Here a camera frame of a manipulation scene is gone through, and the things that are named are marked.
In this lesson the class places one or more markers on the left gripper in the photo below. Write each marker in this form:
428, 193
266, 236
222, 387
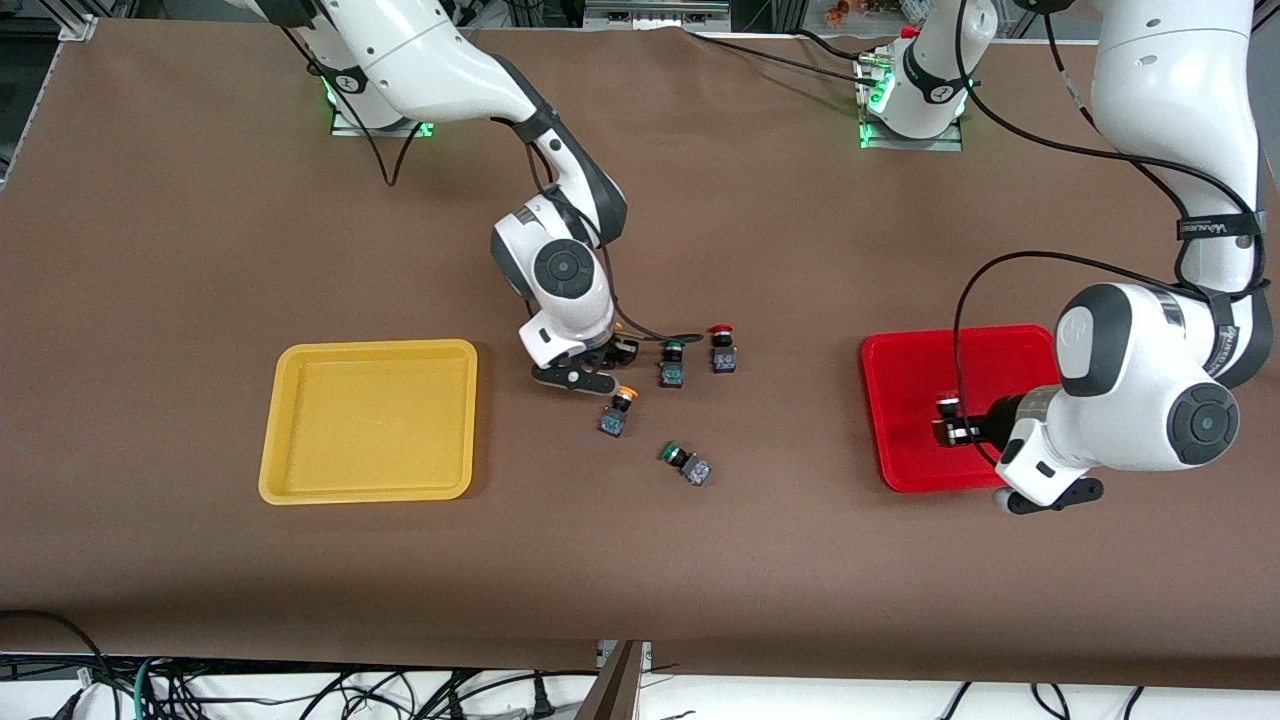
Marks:
998, 417

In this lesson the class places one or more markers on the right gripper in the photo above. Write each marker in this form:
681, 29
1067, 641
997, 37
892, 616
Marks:
610, 353

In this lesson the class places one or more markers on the yellow push button switch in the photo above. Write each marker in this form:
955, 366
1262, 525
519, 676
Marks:
614, 420
622, 330

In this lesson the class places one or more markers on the red push button switch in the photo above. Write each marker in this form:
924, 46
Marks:
723, 358
945, 410

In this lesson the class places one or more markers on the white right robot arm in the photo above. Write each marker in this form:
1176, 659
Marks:
440, 60

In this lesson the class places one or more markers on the red plastic tray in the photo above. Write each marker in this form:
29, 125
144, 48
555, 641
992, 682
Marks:
905, 400

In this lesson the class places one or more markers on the brown table cover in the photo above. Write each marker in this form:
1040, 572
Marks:
640, 560

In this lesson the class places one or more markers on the yellow plastic tray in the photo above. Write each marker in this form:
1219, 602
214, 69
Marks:
370, 420

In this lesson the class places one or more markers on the black power plug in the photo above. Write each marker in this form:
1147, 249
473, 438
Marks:
543, 700

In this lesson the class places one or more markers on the green push button switch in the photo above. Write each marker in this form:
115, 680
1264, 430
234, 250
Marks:
695, 470
672, 372

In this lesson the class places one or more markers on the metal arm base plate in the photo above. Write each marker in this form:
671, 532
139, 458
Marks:
350, 128
915, 143

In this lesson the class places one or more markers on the aluminium frame post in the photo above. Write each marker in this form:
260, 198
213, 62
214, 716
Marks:
615, 690

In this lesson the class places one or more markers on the metal corner bracket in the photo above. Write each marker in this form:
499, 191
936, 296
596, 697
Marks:
78, 28

